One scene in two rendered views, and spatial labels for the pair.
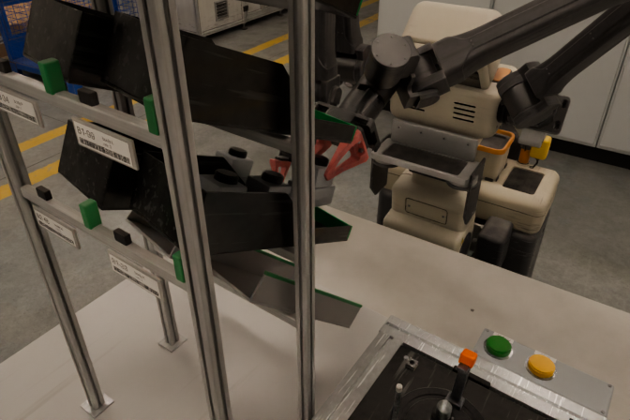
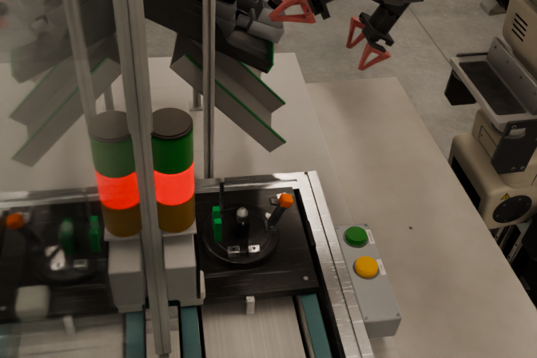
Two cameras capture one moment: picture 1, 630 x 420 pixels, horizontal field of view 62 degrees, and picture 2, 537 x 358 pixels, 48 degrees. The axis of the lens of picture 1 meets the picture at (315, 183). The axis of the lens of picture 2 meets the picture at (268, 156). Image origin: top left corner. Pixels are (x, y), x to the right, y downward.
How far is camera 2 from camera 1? 69 cm
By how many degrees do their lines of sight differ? 35
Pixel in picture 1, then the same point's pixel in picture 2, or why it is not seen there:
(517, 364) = (353, 254)
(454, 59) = not seen: outside the picture
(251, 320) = not seen: hidden behind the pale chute
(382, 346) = (283, 180)
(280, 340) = (254, 148)
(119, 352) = (165, 92)
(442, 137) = (519, 75)
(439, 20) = not seen: outside the picture
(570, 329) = (471, 296)
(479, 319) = (407, 236)
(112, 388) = not seen: hidden behind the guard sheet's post
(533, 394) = (337, 274)
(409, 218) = (475, 148)
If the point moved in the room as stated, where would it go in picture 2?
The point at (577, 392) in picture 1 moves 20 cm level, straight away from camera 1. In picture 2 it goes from (368, 297) to (479, 291)
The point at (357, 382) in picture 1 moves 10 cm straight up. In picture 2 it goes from (244, 185) to (245, 149)
